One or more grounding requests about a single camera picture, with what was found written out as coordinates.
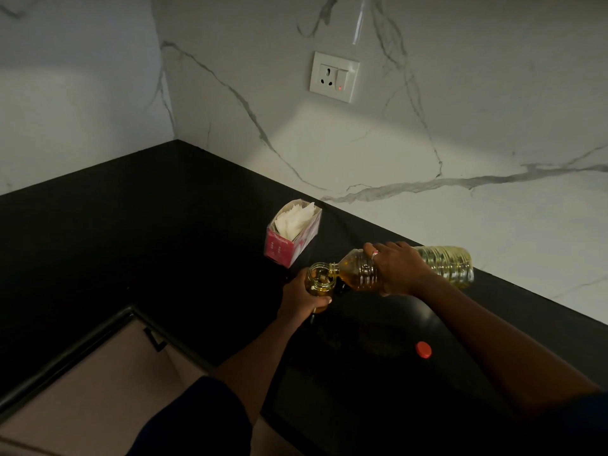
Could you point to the person's right hand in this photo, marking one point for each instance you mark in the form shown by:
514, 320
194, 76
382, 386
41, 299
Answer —
399, 269

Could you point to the person's right forearm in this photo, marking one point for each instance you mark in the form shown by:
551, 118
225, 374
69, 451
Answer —
510, 349

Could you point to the large clear plastic oil bottle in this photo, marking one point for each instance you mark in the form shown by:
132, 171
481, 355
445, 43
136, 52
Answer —
449, 266

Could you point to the blue right shirt sleeve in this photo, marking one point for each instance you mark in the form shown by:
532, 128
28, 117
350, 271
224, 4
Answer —
586, 429

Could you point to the white tissues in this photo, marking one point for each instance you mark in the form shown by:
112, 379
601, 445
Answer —
294, 221

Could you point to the red bottle cap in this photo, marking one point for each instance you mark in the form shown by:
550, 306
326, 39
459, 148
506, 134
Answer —
423, 349

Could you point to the small glass oil dispenser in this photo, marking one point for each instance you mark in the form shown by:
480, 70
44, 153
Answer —
319, 287

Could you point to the beige lower cabinet front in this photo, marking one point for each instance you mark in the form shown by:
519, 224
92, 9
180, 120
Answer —
95, 398

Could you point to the person's left hand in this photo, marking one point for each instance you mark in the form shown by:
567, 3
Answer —
295, 301

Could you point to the white wall socket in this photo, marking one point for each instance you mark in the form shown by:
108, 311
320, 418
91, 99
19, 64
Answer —
334, 77

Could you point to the pink tissue box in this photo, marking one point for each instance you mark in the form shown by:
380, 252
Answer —
281, 252

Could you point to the black countertop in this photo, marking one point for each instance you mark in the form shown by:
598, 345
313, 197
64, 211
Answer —
119, 232

